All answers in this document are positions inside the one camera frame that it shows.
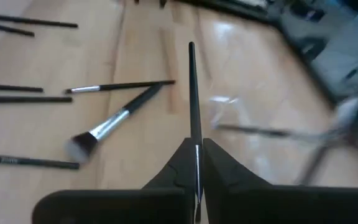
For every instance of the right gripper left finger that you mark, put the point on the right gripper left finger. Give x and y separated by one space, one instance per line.
120 208

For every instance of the black powder brush silver ferrule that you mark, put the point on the black powder brush silver ferrule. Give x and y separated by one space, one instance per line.
110 123

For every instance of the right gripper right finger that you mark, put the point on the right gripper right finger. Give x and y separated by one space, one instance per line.
259 205

